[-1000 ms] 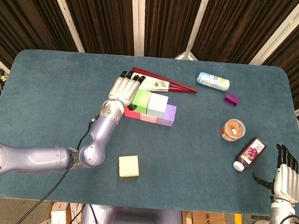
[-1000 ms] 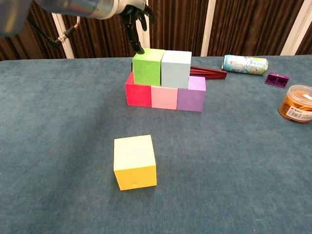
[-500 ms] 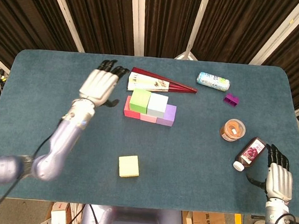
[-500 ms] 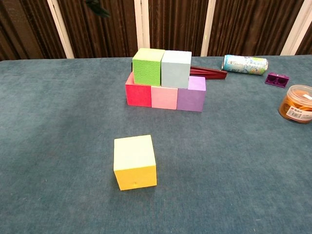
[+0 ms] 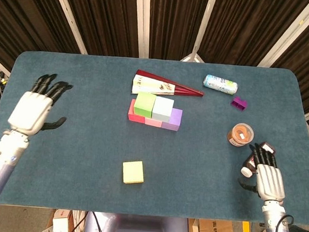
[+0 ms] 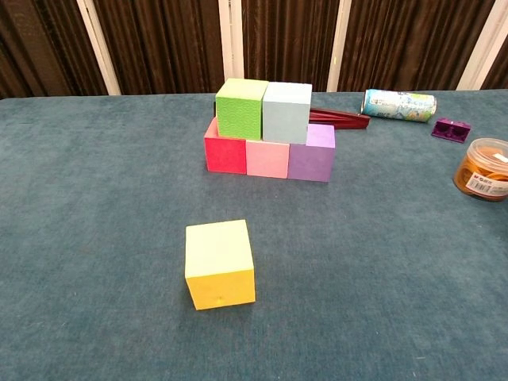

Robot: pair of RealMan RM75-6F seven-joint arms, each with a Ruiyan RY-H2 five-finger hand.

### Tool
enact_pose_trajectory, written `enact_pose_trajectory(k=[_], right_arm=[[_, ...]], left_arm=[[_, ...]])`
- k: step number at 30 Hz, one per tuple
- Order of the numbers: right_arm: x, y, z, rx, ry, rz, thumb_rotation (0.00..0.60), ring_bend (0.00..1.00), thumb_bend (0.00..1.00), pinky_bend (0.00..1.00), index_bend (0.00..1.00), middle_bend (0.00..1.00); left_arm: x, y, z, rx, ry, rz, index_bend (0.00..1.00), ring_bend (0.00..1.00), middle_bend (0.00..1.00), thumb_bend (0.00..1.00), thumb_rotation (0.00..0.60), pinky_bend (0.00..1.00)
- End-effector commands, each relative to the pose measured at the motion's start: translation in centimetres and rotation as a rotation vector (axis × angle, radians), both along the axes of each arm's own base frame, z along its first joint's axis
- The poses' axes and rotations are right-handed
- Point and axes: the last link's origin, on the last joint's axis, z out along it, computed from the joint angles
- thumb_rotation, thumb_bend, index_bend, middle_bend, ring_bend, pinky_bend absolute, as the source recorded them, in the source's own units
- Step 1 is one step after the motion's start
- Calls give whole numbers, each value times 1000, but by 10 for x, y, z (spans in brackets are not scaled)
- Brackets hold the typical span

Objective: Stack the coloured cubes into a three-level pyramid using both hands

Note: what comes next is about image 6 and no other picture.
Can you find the printed drink can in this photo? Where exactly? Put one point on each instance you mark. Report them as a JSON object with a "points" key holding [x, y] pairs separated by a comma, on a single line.
{"points": [[397, 105]]}

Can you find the clear tub of rubber bands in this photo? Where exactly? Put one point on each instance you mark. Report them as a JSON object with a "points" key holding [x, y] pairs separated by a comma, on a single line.
{"points": [[480, 170]]}

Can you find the green cube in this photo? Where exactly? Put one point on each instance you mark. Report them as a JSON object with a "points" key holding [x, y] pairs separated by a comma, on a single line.
{"points": [[240, 115]]}

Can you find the dark brown curtain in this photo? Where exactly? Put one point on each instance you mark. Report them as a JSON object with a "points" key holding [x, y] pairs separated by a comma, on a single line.
{"points": [[166, 47]]}

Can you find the yellow cube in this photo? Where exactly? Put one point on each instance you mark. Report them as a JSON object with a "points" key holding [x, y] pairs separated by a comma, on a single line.
{"points": [[218, 258]]}

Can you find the purple cube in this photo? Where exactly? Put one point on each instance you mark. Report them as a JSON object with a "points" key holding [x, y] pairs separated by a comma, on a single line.
{"points": [[311, 160]]}

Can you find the red folding paper fan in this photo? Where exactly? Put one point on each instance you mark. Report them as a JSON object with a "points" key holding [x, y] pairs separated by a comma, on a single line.
{"points": [[345, 119]]}

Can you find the light blue cube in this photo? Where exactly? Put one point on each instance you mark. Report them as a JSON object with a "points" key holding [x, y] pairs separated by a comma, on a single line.
{"points": [[285, 119]]}

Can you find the white partition frame post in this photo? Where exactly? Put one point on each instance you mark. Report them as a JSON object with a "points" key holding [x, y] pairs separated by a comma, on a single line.
{"points": [[482, 47], [99, 51], [337, 51], [232, 47]]}

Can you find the pink cube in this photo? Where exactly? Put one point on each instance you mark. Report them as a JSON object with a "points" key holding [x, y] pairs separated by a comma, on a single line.
{"points": [[268, 158]]}

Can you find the teal felt table cover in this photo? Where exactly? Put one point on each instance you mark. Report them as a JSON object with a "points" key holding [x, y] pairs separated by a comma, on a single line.
{"points": [[317, 317]]}

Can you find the small purple plastic brick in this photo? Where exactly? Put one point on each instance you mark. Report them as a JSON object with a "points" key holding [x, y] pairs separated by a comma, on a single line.
{"points": [[450, 131]]}

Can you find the red cube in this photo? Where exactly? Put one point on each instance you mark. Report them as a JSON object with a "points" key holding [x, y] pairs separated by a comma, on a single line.
{"points": [[226, 156]]}

